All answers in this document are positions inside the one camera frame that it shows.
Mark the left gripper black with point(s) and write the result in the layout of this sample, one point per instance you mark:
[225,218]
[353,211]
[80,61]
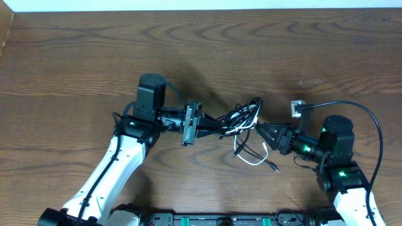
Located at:
[190,123]

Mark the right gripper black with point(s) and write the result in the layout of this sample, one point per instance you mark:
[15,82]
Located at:
[286,140]

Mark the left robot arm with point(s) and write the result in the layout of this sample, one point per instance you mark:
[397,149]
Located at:
[135,133]

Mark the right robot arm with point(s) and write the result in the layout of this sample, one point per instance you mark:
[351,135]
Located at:
[338,175]

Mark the cardboard box edge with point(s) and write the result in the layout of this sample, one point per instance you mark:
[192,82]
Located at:
[6,20]

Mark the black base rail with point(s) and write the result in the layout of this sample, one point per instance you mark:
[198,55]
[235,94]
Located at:
[280,218]

